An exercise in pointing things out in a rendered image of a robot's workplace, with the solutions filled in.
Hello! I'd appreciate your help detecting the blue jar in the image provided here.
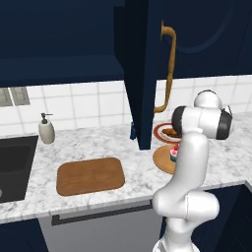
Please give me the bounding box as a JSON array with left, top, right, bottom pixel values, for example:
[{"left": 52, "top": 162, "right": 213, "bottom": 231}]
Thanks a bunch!
[{"left": 129, "top": 121, "right": 137, "bottom": 141}]

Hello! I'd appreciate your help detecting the brown croissant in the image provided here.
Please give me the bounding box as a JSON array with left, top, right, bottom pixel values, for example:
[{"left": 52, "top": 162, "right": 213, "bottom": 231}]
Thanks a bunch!
[{"left": 161, "top": 127, "right": 182, "bottom": 139}]

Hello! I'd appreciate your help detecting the brown wooden cutting board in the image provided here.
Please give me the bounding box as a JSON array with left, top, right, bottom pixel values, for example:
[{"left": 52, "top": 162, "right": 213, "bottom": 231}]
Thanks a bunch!
[{"left": 55, "top": 157, "right": 126, "bottom": 198}]

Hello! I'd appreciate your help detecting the open navy cabinet door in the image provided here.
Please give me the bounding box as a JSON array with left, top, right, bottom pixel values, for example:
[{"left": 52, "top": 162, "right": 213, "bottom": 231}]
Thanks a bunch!
[{"left": 123, "top": 0, "right": 164, "bottom": 151}]

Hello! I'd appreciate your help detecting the navy closed cabinet door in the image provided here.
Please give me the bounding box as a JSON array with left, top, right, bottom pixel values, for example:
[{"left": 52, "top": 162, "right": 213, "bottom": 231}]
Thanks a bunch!
[{"left": 156, "top": 0, "right": 252, "bottom": 81}]

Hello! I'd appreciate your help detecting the navy base cabinet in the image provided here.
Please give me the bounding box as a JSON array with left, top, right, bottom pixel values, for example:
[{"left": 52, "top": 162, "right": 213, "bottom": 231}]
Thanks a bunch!
[{"left": 158, "top": 184, "right": 252, "bottom": 252}]

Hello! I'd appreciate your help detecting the red rimmed white plate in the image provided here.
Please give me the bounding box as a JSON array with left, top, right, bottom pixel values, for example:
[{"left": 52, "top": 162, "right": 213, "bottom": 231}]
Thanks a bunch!
[{"left": 153, "top": 122, "right": 182, "bottom": 145}]

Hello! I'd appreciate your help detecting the round wooden plate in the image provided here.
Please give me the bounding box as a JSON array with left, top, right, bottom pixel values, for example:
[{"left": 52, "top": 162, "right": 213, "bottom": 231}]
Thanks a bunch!
[{"left": 152, "top": 144, "right": 180, "bottom": 175}]

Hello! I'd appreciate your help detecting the pink frosted cupcake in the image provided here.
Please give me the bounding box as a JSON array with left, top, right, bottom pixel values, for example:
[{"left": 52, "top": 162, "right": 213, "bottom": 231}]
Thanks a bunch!
[{"left": 168, "top": 145, "right": 180, "bottom": 163}]

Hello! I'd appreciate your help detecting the white soap dispenser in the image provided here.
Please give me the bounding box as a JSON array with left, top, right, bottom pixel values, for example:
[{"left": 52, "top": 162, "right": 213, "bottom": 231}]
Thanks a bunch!
[{"left": 37, "top": 112, "right": 56, "bottom": 146}]

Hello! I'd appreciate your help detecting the grey dishwasher front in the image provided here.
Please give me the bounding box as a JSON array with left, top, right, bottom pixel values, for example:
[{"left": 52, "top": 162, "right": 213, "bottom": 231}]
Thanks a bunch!
[{"left": 37, "top": 200, "right": 165, "bottom": 252}]

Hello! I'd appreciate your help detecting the black sink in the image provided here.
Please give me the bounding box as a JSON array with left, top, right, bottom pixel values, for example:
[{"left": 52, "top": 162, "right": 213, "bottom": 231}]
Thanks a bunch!
[{"left": 0, "top": 135, "right": 39, "bottom": 205}]

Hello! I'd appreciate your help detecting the brass cabinet door handle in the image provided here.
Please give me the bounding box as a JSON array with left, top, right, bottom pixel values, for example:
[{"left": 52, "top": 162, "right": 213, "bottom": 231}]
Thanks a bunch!
[{"left": 153, "top": 20, "right": 177, "bottom": 114}]

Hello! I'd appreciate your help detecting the black dishwasher handle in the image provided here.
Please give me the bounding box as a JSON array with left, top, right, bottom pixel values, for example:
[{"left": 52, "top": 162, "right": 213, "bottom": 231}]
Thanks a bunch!
[{"left": 50, "top": 204, "right": 155, "bottom": 227}]

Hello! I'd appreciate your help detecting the navy wall cabinet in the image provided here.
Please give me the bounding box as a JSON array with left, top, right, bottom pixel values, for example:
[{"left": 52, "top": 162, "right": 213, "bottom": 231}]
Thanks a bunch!
[{"left": 0, "top": 0, "right": 126, "bottom": 89}]

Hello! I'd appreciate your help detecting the grey wall outlet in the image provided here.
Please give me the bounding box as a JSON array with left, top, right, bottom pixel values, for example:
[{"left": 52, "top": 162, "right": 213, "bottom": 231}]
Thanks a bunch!
[{"left": 0, "top": 86, "right": 32, "bottom": 108}]

